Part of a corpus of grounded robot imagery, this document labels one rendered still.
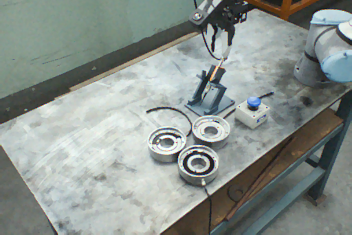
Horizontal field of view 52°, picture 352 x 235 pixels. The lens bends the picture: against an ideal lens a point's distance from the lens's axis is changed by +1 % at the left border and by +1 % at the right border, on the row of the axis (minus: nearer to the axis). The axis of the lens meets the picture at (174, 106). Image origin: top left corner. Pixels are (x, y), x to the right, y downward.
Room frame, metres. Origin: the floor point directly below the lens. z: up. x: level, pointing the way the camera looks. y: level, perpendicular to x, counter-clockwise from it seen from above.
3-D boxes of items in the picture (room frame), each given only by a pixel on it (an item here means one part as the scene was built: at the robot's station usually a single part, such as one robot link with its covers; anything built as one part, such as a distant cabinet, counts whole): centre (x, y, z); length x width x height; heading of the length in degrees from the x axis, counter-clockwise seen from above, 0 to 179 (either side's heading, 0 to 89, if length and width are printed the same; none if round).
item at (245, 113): (0.80, -0.24, 0.82); 0.08 x 0.07 x 0.05; 128
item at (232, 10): (0.90, -0.15, 1.12); 0.09 x 0.08 x 0.12; 130
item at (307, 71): (1.00, -0.49, 0.85); 0.15 x 0.15 x 0.10
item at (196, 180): (0.60, -0.06, 0.82); 0.10 x 0.10 x 0.04
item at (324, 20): (0.99, -0.49, 0.97); 0.13 x 0.12 x 0.14; 175
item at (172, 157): (0.68, 0.02, 0.82); 0.10 x 0.10 x 0.04
